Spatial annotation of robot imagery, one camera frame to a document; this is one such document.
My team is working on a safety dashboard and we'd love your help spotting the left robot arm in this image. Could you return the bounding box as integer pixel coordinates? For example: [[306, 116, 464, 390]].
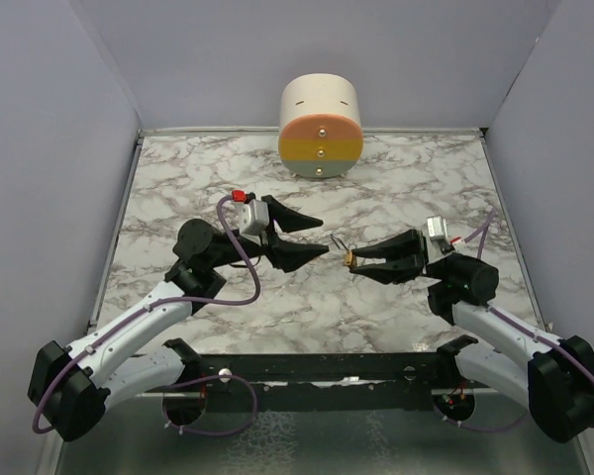
[[28, 190, 329, 441]]

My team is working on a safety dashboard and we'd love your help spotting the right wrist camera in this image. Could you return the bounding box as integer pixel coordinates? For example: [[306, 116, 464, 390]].
[[423, 216, 466, 262]]

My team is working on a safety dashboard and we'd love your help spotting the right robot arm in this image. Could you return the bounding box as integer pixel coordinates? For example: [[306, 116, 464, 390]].
[[346, 217, 594, 442]]

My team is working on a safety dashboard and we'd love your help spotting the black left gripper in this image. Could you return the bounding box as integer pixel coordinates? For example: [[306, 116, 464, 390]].
[[209, 197, 330, 271]]

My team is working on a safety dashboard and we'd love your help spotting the small brass padlock long shackle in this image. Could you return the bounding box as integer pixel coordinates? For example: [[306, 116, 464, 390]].
[[330, 235, 356, 269]]

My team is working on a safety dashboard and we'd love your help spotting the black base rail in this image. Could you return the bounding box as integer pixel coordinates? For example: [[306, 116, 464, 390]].
[[162, 335, 477, 424]]

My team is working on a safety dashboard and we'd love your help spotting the round three-drawer storage box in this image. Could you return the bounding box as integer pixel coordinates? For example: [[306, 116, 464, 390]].
[[278, 73, 363, 179]]

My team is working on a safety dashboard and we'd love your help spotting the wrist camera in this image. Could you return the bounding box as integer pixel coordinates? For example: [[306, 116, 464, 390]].
[[231, 190, 270, 237], [423, 216, 466, 262]]

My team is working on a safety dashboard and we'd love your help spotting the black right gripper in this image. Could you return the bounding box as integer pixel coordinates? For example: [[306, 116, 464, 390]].
[[350, 229, 463, 285]]

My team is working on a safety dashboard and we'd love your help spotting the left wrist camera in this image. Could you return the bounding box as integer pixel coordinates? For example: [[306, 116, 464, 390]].
[[231, 190, 270, 237]]

